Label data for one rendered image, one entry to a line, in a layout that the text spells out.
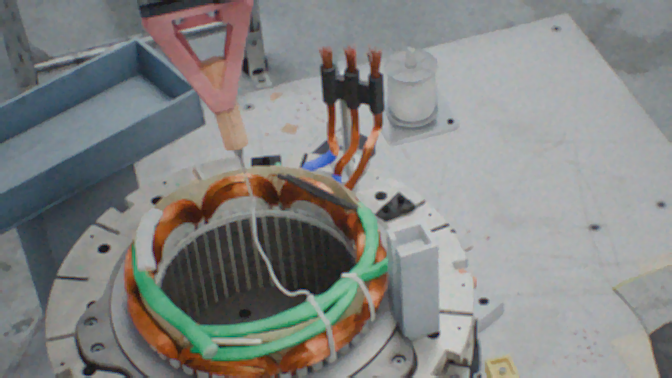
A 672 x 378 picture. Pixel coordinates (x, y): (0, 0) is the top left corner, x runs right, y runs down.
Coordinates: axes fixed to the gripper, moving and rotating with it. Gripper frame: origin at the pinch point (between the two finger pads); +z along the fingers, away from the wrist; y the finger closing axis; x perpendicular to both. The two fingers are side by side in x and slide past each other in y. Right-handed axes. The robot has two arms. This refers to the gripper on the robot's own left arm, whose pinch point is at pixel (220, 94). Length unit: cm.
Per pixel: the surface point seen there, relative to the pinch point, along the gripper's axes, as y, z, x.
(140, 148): 34.9, 13.9, 9.5
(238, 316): 16.2, 23.5, 3.4
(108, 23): 228, 47, 29
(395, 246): 1.0, 13.7, -9.1
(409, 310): 1.5, 18.9, -9.2
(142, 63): 45.9, 9.1, 8.3
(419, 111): 67, 28, -20
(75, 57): 193, 44, 34
